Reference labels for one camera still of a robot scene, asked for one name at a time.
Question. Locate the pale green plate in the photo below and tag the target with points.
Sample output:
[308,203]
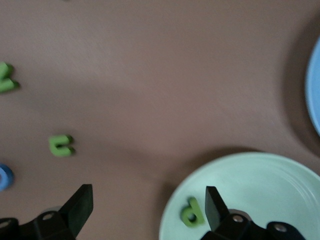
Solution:
[262,187]

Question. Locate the green foam letter p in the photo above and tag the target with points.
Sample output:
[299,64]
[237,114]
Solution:
[184,215]

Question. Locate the green foam letter u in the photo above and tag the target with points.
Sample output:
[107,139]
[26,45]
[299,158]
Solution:
[53,146]

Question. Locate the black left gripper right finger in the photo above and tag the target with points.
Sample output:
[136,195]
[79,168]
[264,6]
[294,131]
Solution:
[217,215]

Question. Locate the blue foam letter O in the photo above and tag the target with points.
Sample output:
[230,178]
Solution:
[10,176]

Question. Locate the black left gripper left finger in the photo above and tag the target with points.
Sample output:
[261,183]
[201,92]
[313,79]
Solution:
[77,212]

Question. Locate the blue plate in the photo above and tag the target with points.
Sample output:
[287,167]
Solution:
[315,87]

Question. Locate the green foam letter N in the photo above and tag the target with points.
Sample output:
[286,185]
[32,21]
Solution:
[6,85]

